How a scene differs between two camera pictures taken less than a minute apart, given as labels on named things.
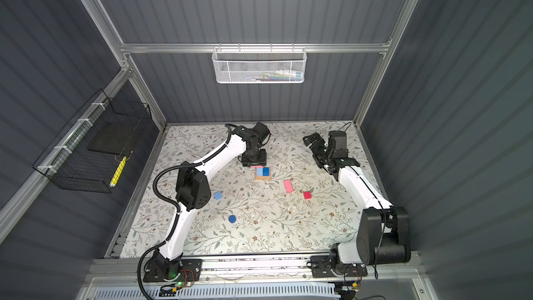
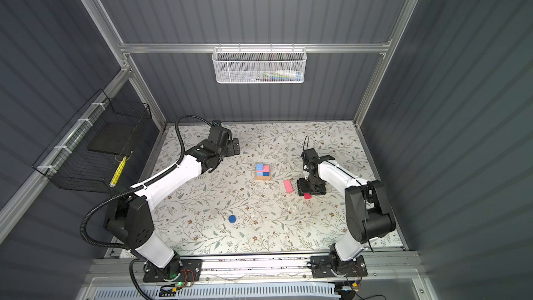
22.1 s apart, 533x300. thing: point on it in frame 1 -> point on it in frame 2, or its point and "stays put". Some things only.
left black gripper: x=262 y=161 -> x=231 y=151
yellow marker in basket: x=112 y=183 stays put
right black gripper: x=315 y=148 -> x=302 y=187
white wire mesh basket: x=259 y=65 stays put
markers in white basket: x=281 y=75 stays put
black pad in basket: x=115 y=137 stays put
